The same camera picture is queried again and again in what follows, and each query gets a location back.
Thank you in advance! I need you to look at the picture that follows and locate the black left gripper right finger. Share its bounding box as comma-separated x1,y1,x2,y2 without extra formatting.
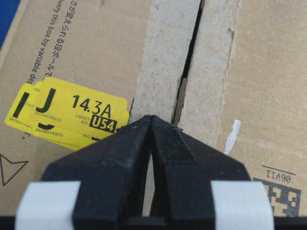
151,115,250,230

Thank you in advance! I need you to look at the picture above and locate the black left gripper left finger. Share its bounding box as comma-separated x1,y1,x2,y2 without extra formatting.
41,115,151,230

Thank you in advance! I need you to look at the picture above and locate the yellow label sticker under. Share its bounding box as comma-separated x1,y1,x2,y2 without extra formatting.
5,81,111,150

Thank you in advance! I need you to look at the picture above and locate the blue table cloth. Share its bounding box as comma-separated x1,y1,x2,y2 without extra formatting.
0,0,21,48

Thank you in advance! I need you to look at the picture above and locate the brown cardboard box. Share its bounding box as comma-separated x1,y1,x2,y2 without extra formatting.
0,0,307,217

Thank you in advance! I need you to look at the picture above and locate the yellow label sticker top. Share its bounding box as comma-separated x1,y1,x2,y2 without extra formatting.
31,77,129,138

